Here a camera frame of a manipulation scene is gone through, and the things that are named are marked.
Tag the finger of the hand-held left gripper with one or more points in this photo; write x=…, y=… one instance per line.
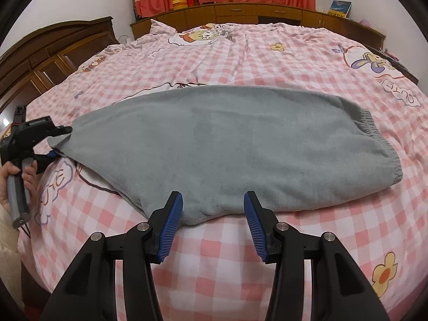
x=62, y=131
x=43, y=162

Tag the long wooden cabinet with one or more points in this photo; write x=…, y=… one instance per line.
x=234, y=11

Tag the dark wooden headboard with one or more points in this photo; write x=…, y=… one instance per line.
x=50, y=57

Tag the person's left forearm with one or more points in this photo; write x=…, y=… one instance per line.
x=8, y=257

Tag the small black red object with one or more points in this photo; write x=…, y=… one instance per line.
x=20, y=113

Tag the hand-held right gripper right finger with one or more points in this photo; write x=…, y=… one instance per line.
x=255, y=220

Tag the grey pants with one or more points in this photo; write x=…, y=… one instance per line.
x=217, y=147

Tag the person's left hand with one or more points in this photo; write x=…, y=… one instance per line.
x=29, y=182

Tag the pink checked printed bed sheet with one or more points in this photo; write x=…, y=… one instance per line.
x=234, y=60

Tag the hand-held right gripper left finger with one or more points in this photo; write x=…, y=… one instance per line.
x=170, y=220

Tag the blue book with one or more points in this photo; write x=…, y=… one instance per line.
x=340, y=9

